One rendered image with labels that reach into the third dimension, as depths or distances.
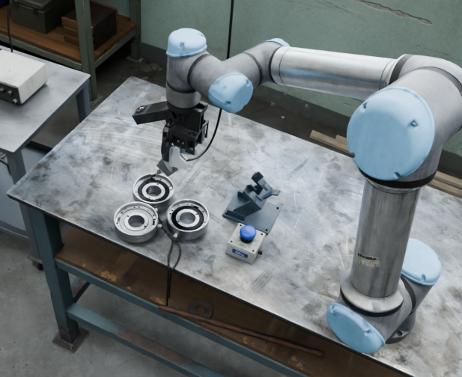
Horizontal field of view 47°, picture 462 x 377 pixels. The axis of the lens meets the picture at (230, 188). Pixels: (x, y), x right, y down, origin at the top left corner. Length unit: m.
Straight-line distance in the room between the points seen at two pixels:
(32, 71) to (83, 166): 0.53
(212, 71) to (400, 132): 0.42
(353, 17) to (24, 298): 1.89
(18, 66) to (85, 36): 0.87
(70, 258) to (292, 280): 0.66
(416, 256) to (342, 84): 0.38
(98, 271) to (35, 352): 0.61
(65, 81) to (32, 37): 1.10
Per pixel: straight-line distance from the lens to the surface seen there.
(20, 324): 2.15
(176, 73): 1.07
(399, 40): 2.67
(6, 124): 1.82
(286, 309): 1.23
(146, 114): 1.19
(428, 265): 1.11
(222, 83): 1.00
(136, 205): 1.33
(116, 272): 1.55
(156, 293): 1.51
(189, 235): 1.28
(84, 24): 2.72
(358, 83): 0.94
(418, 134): 0.73
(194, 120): 1.15
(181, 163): 1.23
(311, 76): 1.00
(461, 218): 1.59
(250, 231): 1.24
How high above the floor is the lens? 1.83
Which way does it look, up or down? 46 degrees down
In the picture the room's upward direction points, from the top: 10 degrees clockwise
